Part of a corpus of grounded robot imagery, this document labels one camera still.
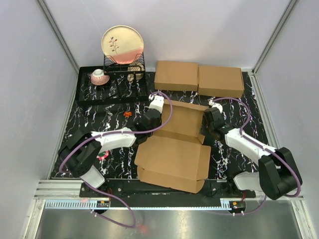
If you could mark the black wire tray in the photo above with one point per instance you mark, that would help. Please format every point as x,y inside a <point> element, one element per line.
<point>118,90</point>

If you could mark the cream ceramic mug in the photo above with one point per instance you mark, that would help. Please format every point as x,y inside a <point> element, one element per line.
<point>136,71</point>

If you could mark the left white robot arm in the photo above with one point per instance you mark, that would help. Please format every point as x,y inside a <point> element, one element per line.
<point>80,164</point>

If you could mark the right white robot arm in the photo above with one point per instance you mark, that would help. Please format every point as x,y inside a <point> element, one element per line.
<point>277,173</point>

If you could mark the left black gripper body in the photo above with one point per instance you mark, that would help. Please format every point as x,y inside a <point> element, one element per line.
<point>158,124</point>

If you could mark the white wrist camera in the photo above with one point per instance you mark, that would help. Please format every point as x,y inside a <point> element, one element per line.
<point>218,106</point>
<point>156,102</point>

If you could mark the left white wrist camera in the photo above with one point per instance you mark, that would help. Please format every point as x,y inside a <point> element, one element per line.
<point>156,102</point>

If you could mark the cream pink floral plate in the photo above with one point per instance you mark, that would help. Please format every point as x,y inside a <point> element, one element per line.
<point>122,44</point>

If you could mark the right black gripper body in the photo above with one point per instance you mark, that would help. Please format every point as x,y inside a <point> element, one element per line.
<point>205,127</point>

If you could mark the red maple leaf ornament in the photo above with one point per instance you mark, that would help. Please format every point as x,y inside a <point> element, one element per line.
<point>127,114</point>

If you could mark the cardboard box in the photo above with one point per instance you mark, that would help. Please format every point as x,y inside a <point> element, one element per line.
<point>216,81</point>
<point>176,76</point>
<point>175,156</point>

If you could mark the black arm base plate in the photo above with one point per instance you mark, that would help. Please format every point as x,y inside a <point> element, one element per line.
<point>211,188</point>

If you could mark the pink patterned bowl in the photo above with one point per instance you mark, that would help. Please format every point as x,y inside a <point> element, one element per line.
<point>98,77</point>

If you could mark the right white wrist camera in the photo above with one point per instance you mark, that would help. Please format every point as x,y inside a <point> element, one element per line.
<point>218,106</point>

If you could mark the pink green flower coaster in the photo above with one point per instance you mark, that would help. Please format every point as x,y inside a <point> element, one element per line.
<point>103,155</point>

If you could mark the black wire plate rack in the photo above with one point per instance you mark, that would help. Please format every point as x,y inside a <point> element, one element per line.
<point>112,68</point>

